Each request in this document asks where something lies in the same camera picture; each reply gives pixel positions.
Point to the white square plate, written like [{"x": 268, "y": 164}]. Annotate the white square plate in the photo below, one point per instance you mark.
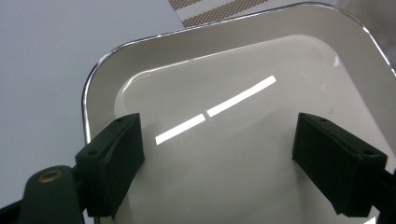
[{"x": 233, "y": 161}]

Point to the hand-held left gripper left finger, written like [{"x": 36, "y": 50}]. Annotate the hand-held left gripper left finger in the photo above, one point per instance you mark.
[{"x": 109, "y": 168}]

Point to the brown striped placemat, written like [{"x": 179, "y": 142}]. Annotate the brown striped placemat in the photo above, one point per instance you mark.
[{"x": 218, "y": 9}]

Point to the light blue table cover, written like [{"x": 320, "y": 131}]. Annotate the light blue table cover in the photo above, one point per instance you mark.
[{"x": 46, "y": 77}]

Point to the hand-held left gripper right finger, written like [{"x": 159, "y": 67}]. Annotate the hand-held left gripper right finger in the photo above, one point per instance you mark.
[{"x": 342, "y": 168}]

